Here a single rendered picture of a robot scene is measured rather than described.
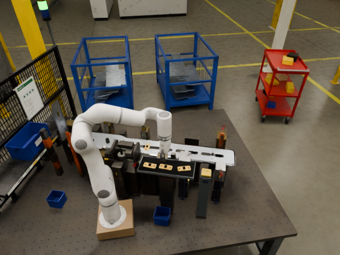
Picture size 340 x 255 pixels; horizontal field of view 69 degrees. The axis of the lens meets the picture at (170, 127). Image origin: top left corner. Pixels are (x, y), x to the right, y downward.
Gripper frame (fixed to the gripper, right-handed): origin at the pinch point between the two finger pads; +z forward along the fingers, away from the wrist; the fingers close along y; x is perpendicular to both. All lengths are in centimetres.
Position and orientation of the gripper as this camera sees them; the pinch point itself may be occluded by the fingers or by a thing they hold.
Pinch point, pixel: (165, 155)
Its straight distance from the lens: 158.5
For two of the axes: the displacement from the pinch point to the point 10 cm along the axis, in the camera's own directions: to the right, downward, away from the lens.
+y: 2.6, -5.9, 7.6
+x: -9.7, -1.6, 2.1
